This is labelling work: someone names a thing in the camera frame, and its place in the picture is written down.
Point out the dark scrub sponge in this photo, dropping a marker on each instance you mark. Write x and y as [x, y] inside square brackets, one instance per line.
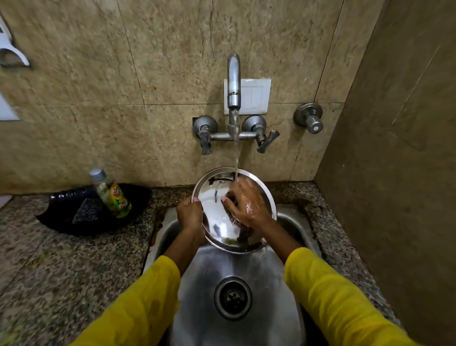
[87, 212]

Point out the round chrome wall valve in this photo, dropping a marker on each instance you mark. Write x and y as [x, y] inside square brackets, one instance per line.
[309, 117]

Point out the person's left hand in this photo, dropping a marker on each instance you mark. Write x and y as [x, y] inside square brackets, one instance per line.
[188, 215]

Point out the round steel plate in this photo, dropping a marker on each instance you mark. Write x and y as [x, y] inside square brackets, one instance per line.
[213, 214]

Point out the person's left forearm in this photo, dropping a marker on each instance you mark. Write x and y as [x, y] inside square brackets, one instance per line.
[153, 299]

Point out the round sink drain strainer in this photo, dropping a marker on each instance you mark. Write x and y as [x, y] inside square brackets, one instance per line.
[233, 298]

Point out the chrome wall mixer tap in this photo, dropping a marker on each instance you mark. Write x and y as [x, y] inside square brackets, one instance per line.
[233, 82]

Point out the black plastic tray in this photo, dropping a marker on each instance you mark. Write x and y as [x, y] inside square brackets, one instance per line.
[64, 214]

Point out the white wall switch plate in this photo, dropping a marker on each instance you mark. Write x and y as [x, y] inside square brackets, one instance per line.
[256, 96]

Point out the person's right forearm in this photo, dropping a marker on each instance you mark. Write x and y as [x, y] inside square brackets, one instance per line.
[331, 299]

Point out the person's left thumb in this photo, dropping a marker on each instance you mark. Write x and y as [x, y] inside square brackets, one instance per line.
[197, 204]

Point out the person's right hand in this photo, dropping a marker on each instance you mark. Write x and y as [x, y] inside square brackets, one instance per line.
[251, 208]

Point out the stainless steel sink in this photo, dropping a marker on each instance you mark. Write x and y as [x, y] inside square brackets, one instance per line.
[203, 285]

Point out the person's right thumb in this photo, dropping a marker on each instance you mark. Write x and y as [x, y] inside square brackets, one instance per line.
[231, 207]

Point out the white wall holder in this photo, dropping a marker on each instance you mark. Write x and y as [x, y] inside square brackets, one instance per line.
[9, 44]

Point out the dish soap bottle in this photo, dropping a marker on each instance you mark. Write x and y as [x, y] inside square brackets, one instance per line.
[113, 198]

